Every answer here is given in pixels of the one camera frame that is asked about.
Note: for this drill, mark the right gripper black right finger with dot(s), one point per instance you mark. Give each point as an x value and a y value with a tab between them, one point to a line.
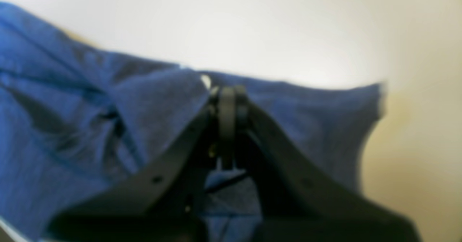
299	202

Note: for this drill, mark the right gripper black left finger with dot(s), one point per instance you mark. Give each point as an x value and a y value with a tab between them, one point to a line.
160	203

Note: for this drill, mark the blue grey T-shirt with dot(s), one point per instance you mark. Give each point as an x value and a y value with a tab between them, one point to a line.
75	120

